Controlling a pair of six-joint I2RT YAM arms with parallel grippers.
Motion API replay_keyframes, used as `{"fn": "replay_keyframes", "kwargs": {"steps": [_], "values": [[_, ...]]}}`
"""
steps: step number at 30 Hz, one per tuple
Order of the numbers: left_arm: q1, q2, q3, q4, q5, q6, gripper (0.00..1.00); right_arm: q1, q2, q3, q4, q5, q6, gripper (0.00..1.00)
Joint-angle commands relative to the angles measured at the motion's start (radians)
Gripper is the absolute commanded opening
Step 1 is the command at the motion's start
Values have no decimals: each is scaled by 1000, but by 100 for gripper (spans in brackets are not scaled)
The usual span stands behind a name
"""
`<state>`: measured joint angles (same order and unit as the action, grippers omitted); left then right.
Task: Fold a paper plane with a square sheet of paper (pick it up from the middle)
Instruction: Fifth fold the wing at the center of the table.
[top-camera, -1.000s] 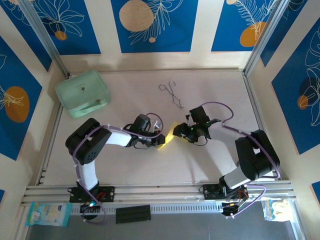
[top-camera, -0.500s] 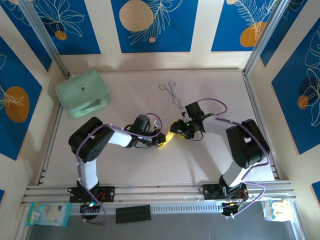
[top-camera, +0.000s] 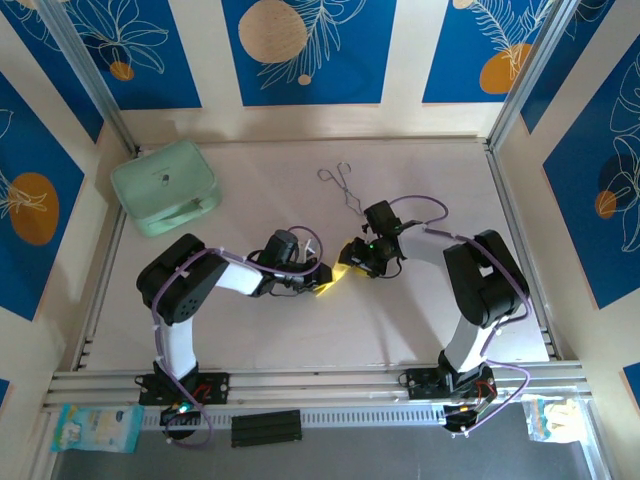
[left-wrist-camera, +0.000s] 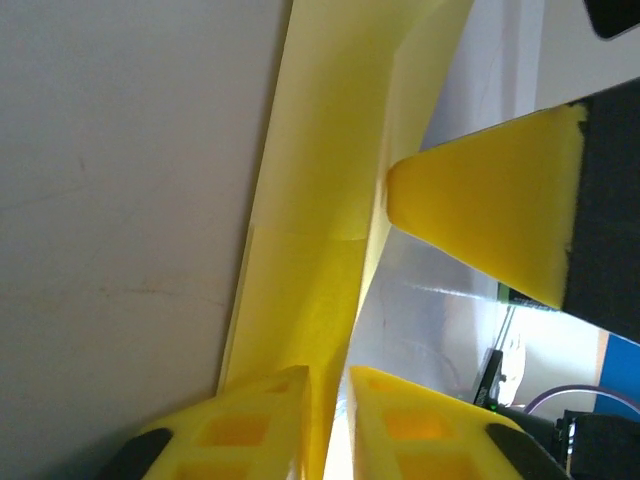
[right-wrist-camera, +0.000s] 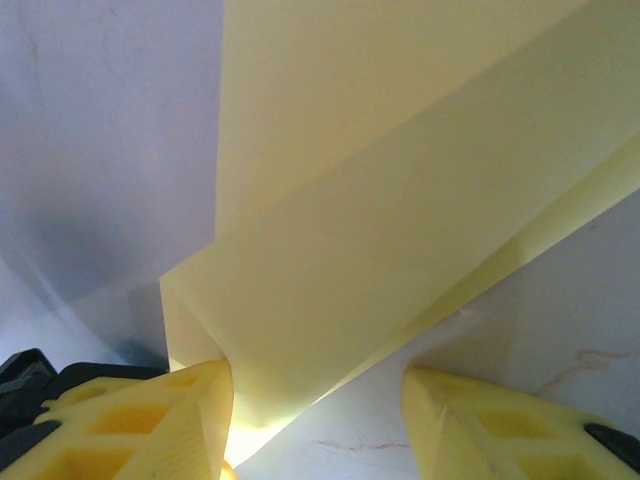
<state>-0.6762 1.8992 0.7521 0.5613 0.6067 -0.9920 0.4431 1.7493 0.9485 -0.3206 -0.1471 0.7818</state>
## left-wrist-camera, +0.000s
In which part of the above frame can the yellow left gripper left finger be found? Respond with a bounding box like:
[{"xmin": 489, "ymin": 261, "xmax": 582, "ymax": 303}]
[{"xmin": 97, "ymin": 364, "xmax": 314, "ymax": 480}]

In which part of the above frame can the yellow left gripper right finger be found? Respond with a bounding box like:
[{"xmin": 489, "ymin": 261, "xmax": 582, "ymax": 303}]
[{"xmin": 348, "ymin": 364, "xmax": 571, "ymax": 480}]

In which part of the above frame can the yellow paper sheet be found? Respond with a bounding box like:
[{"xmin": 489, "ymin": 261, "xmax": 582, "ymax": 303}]
[{"xmin": 217, "ymin": 0, "xmax": 474, "ymax": 480}]

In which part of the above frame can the blue floral wall poster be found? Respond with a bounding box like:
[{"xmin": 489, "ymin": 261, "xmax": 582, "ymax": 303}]
[{"xmin": 602, "ymin": 332, "xmax": 640, "ymax": 401}]

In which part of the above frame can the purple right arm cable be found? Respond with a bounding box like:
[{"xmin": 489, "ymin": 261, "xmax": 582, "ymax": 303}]
[{"xmin": 527, "ymin": 383, "xmax": 640, "ymax": 419}]

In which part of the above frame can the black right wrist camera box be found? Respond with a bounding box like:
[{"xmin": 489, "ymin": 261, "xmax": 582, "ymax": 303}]
[{"xmin": 582, "ymin": 0, "xmax": 640, "ymax": 40}]

